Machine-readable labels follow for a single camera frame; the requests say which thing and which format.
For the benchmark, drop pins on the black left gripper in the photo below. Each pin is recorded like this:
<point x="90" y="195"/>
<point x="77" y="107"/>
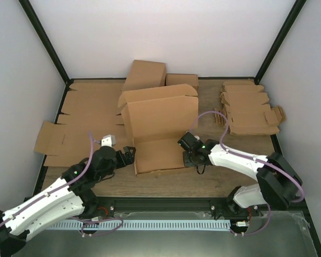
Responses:
<point x="130" y="158"/>

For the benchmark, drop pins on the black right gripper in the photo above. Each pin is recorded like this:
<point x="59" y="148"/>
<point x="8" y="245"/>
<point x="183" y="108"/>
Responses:
<point x="187" y="162"/>

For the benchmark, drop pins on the large cardboard box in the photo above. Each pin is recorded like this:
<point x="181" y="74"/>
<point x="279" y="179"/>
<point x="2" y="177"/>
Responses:
<point x="145" y="74"/>
<point x="154" y="120"/>

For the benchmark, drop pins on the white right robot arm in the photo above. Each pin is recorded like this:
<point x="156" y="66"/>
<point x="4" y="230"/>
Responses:
<point x="276" y="182"/>

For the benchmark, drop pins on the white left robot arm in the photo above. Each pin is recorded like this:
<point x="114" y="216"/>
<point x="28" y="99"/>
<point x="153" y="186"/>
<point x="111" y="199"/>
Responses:
<point x="71" y="195"/>

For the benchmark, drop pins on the large folded cardboard box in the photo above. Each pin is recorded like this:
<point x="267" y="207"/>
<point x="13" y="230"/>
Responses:
<point x="145" y="74"/>

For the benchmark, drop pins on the small folded cardboard box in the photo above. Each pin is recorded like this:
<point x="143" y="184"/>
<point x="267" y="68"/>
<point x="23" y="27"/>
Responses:
<point x="176" y="79"/>

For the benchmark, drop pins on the left stack flat cardboard blanks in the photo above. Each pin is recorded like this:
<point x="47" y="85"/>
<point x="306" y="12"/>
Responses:
<point x="88" y="108"/>

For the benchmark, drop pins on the stack flat cardboard blanks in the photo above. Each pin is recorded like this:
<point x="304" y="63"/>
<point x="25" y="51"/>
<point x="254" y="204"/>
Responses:
<point x="246" y="109"/>
<point x="88" y="108"/>

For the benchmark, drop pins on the right stack flat cardboard blanks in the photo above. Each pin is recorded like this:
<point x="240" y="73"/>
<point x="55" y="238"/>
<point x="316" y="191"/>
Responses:
<point x="246" y="109"/>

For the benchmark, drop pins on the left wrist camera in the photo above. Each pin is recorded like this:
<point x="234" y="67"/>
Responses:
<point x="108" y="140"/>

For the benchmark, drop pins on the black frame base rail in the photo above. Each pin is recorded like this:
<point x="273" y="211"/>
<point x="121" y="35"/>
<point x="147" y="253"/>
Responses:
<point x="160" y="204"/>

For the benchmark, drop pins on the white slotted cable duct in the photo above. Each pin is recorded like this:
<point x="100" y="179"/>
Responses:
<point x="146" y="225"/>

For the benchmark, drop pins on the left black frame post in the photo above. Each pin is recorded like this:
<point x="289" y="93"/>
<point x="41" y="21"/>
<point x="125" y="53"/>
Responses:
<point x="39" y="29"/>

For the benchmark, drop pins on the black frame post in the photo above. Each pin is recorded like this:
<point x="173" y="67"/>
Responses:
<point x="283" y="32"/>
<point x="39" y="29"/>

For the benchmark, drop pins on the right black frame post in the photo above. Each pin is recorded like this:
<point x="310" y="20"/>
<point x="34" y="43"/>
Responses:
<point x="283" y="32"/>

